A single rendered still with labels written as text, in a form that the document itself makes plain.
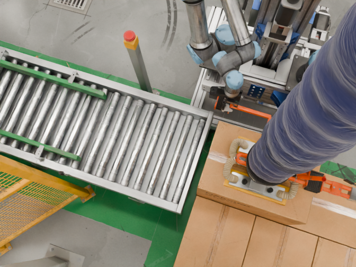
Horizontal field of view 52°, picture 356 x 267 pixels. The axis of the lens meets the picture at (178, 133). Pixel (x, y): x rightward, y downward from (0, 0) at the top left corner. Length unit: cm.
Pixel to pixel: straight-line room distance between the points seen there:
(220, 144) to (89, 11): 206
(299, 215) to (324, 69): 135
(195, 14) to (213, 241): 138
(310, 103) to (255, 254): 165
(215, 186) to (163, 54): 163
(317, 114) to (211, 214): 161
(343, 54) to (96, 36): 294
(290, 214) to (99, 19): 242
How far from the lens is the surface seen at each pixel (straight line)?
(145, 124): 252
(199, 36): 184
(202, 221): 241
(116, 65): 333
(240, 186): 201
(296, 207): 208
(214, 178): 203
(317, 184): 197
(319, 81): 83
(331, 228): 256
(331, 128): 90
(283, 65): 228
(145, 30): 345
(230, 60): 172
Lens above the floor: 295
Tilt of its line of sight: 75 degrees down
